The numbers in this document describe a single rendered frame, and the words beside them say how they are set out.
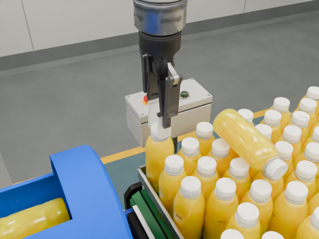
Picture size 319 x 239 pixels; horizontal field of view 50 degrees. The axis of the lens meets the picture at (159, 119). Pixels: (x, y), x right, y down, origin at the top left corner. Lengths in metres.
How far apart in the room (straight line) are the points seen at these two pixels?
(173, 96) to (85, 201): 0.26
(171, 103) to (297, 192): 0.29
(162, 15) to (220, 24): 3.47
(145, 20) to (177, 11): 0.05
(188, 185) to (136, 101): 0.28
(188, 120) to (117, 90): 2.08
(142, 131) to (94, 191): 0.38
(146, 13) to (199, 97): 0.36
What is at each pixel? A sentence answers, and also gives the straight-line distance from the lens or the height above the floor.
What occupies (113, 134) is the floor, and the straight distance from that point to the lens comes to 2.47.
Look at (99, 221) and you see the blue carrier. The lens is 0.46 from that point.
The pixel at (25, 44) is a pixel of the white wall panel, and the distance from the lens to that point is 3.38.
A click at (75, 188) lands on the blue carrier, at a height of 1.23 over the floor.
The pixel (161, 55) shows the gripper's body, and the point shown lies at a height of 1.31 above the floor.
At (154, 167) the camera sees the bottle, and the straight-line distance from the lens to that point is 0.78.
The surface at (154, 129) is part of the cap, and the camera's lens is 0.73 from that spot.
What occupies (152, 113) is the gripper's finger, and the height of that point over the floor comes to 1.15.
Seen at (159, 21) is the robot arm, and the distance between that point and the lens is 0.57.
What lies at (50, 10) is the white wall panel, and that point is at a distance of 3.29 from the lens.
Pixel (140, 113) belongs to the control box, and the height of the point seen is 1.10.
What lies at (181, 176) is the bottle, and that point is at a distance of 0.73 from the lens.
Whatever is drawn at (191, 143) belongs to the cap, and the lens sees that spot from 0.76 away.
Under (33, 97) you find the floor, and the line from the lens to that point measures 3.00.
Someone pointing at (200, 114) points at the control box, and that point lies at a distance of 0.89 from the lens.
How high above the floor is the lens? 1.59
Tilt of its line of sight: 38 degrees down
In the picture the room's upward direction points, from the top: straight up
